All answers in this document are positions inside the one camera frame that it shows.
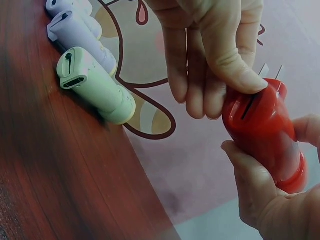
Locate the green cylindrical plug device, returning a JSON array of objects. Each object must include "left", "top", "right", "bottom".
[{"left": 56, "top": 46, "right": 137, "bottom": 126}]

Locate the person's left hand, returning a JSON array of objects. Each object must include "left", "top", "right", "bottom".
[{"left": 147, "top": 0, "right": 269, "bottom": 120}]

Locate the white cylindrical plug device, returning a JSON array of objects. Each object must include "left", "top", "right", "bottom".
[{"left": 44, "top": 0, "right": 102, "bottom": 41}]

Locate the lilac cylindrical plug device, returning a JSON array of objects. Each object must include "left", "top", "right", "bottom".
[{"left": 46, "top": 10, "right": 118, "bottom": 76}]

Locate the red cylindrical plug device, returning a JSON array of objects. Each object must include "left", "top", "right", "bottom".
[{"left": 221, "top": 63, "right": 309, "bottom": 195}]

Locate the person's right hand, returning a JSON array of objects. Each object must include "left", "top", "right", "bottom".
[{"left": 221, "top": 114, "right": 320, "bottom": 240}]

